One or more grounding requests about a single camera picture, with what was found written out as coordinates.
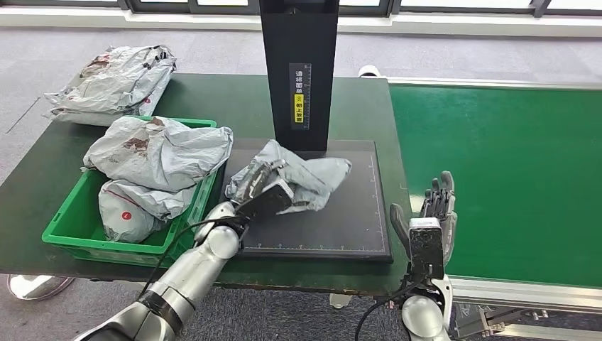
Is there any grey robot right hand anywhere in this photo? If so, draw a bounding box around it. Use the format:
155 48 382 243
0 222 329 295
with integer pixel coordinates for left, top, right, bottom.
389 170 458 264

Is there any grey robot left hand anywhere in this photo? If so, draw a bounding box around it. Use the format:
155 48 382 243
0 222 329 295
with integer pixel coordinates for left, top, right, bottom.
230 158 288 205

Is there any grey parcel bag red print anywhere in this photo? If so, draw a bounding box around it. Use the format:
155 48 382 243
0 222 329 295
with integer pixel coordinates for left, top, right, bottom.
224 139 353 216

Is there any grey parcel bag faded print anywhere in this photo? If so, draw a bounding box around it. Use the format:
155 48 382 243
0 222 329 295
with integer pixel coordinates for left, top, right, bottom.
80 115 234 193

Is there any white parcel bag red dot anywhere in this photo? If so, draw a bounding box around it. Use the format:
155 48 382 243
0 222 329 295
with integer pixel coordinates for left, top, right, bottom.
97 179 197 244

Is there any green conveyor belt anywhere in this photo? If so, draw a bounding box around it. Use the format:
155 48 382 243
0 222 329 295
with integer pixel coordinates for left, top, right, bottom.
389 83 602 289

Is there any black inbound scanner machine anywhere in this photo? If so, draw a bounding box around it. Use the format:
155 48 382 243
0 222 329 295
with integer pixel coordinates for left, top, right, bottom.
217 0 394 263

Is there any crumpled grey parcel bag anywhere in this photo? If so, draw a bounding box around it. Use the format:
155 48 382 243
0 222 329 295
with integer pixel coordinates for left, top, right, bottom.
44 45 178 117
47 71 173 128

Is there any dark green table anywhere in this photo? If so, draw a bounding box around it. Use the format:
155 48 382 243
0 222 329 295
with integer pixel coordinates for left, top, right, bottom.
0 72 412 298

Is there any black yellow label sticker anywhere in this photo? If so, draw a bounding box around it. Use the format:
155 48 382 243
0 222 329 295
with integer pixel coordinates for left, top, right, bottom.
288 63 312 131

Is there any white table foot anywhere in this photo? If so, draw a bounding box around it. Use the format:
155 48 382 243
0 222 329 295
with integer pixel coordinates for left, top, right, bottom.
328 292 353 309

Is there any white window sill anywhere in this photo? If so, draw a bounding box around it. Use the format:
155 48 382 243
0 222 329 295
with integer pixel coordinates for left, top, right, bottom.
0 6 602 38

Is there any green plastic crate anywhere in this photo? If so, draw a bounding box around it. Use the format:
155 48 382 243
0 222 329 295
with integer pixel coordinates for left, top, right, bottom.
41 117 219 269

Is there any chrome round base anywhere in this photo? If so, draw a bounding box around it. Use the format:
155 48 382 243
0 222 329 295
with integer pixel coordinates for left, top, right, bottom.
6 275 76 301

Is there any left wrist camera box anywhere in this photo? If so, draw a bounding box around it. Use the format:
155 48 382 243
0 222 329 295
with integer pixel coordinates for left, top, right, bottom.
244 180 296 222

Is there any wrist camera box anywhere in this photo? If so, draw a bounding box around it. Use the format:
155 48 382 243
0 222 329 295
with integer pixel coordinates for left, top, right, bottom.
244 180 296 222
407 217 447 281

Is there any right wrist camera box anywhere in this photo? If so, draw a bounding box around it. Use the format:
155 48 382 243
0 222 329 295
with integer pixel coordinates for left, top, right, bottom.
407 217 447 281

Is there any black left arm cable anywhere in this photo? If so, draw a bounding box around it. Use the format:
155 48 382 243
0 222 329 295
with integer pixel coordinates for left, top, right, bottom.
136 214 246 302

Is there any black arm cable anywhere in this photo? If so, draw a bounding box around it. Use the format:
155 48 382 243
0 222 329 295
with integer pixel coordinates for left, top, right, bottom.
136 214 246 302
354 277 420 341

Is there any aluminium conveyor frame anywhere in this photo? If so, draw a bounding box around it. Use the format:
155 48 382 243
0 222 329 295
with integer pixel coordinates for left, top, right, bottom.
386 76 602 314

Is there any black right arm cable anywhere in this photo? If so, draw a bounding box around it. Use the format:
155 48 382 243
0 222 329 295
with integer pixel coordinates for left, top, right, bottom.
354 277 420 341

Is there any metal conveyor bracket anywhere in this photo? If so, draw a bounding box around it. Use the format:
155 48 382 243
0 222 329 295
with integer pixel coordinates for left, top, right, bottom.
454 301 556 340

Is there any dark window frame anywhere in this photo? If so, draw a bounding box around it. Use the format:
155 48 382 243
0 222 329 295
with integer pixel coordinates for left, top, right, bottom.
0 0 602 16

